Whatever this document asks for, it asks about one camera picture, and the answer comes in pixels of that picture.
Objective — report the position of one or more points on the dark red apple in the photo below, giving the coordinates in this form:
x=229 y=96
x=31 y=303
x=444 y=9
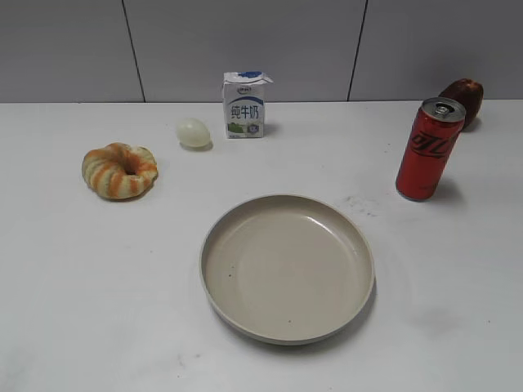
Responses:
x=469 y=94

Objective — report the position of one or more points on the red cola can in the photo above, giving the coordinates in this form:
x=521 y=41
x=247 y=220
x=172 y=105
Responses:
x=433 y=134

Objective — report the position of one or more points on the beige round plate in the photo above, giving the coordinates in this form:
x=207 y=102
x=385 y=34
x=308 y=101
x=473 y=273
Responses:
x=286 y=270

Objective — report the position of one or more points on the white milk carton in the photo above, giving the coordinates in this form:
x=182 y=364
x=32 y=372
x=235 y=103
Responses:
x=243 y=96

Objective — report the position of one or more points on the white egg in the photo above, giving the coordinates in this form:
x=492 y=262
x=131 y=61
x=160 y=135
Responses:
x=193 y=133

